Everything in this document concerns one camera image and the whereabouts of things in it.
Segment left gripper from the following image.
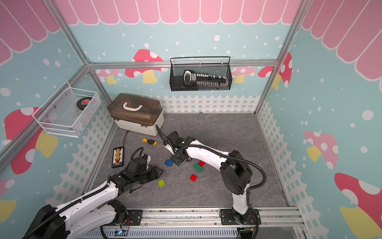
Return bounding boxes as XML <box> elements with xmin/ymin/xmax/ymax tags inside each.
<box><xmin>134</xmin><ymin>166</ymin><xmax>164</xmax><ymax>184</ymax></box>

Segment red lego brick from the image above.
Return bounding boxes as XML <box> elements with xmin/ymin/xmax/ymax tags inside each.
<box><xmin>190</xmin><ymin>174</ymin><xmax>198</xmax><ymax>182</ymax></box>
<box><xmin>198</xmin><ymin>161</ymin><xmax>206</xmax><ymax>167</ymax></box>

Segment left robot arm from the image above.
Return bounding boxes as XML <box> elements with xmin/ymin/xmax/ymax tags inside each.
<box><xmin>24</xmin><ymin>154</ymin><xmax>164</xmax><ymax>239</ymax></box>

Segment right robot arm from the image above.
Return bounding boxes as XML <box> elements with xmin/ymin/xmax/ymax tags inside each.
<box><xmin>159</xmin><ymin>131</ymin><xmax>267</xmax><ymax>225</ymax></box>

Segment lime green lego brick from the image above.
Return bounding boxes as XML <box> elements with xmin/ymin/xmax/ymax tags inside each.
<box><xmin>158</xmin><ymin>179</ymin><xmax>165</xmax><ymax>187</ymax></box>

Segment blue lego brick lower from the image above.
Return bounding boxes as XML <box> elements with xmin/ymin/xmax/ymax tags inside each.
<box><xmin>165</xmin><ymin>159</ymin><xmax>174</xmax><ymax>167</ymax></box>

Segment green long lego brick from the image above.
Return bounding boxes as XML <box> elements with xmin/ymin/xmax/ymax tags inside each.
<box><xmin>193</xmin><ymin>163</ymin><xmax>204</xmax><ymax>173</ymax></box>

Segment black tray yellow connectors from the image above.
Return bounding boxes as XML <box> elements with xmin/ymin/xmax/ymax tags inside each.
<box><xmin>111</xmin><ymin>146</ymin><xmax>125</xmax><ymax>168</ymax></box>

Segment brown lid storage box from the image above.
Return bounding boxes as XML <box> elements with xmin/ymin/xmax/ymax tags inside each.
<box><xmin>107</xmin><ymin>93</ymin><xmax>164</xmax><ymax>136</ymax></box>

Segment screwdriver bit set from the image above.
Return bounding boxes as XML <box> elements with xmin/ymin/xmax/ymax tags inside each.
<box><xmin>183</xmin><ymin>70</ymin><xmax>229</xmax><ymax>89</ymax></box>

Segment black tape roll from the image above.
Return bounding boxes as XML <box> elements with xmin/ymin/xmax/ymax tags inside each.
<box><xmin>76</xmin><ymin>97</ymin><xmax>92</xmax><ymax>111</ymax></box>

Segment yellow handle screwdriver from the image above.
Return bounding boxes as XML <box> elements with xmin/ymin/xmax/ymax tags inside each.
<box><xmin>136</xmin><ymin>137</ymin><xmax>158</xmax><ymax>145</ymax></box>

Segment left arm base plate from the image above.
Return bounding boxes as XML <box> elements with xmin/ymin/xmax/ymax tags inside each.
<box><xmin>112</xmin><ymin>210</ymin><xmax>143</xmax><ymax>227</ymax></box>

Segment black wire wall basket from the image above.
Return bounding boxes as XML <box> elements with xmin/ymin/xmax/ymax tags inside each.
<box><xmin>169</xmin><ymin>56</ymin><xmax>232</xmax><ymax>91</ymax></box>

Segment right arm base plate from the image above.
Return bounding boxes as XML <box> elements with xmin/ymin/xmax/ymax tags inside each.
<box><xmin>219</xmin><ymin>208</ymin><xmax>261</xmax><ymax>226</ymax></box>

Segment white wire wall basket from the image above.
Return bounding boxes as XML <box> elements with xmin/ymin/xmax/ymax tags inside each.
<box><xmin>32</xmin><ymin>82</ymin><xmax>101</xmax><ymax>138</ymax></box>

